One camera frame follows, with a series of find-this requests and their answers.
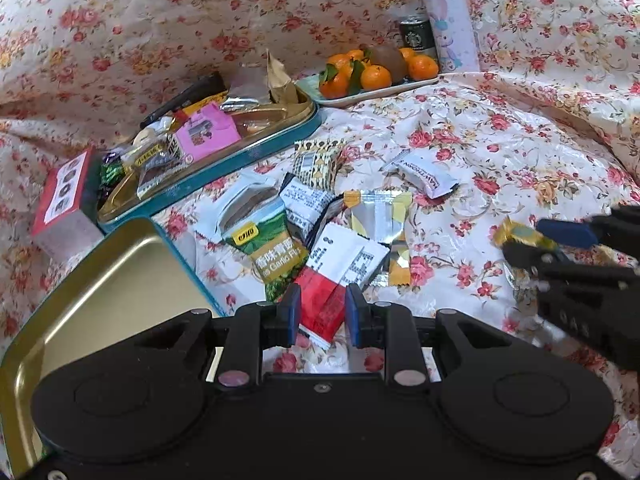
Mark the long black snack packet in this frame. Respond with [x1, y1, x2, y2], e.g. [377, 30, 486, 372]
[139, 71, 228, 131]

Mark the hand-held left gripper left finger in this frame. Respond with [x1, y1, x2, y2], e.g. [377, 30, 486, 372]
[132, 282, 302, 391]

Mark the green pea snack packet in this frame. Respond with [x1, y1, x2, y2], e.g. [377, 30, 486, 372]
[215, 180, 311, 303]

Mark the pale green plate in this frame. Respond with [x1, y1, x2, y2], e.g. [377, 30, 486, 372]
[299, 72, 441, 108]

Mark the red and white snack packet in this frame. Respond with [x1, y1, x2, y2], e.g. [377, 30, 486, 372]
[292, 222, 371, 351]

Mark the silver and yellow snack packet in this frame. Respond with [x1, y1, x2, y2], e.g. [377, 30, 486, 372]
[342, 189, 413, 246]

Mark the yellow striped snack packet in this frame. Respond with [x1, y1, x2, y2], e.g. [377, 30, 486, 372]
[120, 141, 168, 171]

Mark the green foil candy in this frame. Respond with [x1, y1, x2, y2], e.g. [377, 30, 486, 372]
[99, 157, 126, 188]

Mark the gold foil candy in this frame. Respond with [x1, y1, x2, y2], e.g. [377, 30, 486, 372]
[492, 216, 561, 286]

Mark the brown paper packet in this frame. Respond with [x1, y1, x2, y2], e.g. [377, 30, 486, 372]
[265, 49, 301, 106]

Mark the red cardboard box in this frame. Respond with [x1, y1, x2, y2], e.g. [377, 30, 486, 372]
[30, 147, 103, 256]

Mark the teal tin lid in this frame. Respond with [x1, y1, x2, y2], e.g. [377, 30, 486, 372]
[0, 217, 226, 478]

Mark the orange snack packet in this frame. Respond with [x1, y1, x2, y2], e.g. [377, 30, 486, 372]
[180, 92, 228, 116]

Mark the dark clear snack packet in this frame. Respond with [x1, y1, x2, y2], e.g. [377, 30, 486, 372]
[136, 152, 193, 198]

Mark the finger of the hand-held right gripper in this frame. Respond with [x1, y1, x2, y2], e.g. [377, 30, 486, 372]
[536, 205, 640, 251]
[501, 241, 640, 291]

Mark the gold patterned snack packet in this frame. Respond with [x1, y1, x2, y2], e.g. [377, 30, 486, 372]
[291, 139, 347, 193]

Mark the black and white snack packet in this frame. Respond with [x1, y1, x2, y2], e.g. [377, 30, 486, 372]
[277, 172, 333, 233]

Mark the cream round wrapped snack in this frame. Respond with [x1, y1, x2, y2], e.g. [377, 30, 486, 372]
[132, 117, 173, 148]

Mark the floral tablecloth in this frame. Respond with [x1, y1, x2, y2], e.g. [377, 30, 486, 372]
[0, 0, 640, 476]

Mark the dark drink can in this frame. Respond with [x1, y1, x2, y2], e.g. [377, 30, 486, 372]
[400, 14, 438, 58]

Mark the pink snack packet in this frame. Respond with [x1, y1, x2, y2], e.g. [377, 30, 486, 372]
[175, 102, 241, 163]

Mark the pile of mandarin oranges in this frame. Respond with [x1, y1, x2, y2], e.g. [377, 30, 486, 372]
[319, 47, 440, 100]

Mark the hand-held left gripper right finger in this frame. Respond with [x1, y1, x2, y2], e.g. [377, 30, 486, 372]
[345, 282, 521, 390]

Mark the white dark-print snack packet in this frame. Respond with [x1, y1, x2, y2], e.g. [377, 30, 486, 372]
[382, 152, 460, 200]

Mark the teal tin box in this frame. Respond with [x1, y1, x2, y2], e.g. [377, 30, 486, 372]
[95, 82, 323, 235]

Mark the brown kiwi fruit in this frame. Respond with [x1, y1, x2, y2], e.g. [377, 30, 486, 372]
[367, 44, 408, 85]

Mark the lilac cartoon water bottle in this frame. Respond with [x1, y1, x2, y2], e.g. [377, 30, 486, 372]
[417, 0, 481, 73]

